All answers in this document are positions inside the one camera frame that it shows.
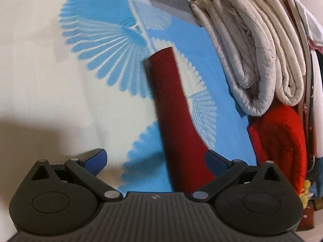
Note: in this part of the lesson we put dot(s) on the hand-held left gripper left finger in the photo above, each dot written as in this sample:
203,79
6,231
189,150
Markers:
95,160

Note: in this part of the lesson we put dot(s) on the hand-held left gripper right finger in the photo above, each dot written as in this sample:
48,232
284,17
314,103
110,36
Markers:
214,163

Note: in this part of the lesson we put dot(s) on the dark red knit garment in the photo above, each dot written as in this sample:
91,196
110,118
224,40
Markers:
174,121

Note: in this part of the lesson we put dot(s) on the bright red folded blanket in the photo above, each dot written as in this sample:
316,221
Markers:
277,141

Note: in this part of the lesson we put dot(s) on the blue and white printed bedsheet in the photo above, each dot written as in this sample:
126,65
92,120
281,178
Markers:
83,85

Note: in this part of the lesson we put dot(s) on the yellow plush toy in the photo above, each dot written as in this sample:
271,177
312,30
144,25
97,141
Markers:
304,192

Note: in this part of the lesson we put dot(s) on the dark red dotted box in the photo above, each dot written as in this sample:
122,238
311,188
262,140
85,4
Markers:
306,216

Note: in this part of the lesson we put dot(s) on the cream folded quilt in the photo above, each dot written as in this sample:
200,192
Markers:
275,42

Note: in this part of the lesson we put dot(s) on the pink and white cloth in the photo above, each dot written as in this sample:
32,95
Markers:
311,17

